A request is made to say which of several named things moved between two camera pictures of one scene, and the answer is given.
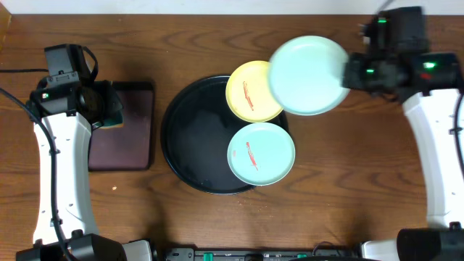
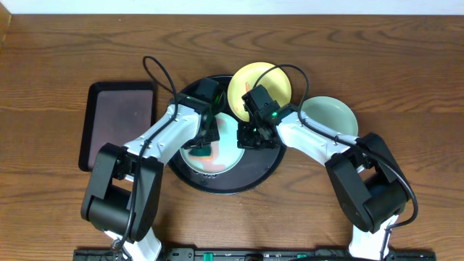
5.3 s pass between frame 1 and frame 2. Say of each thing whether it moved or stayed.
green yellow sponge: moved
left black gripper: moved
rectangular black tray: stayed
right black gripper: moved
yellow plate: stayed
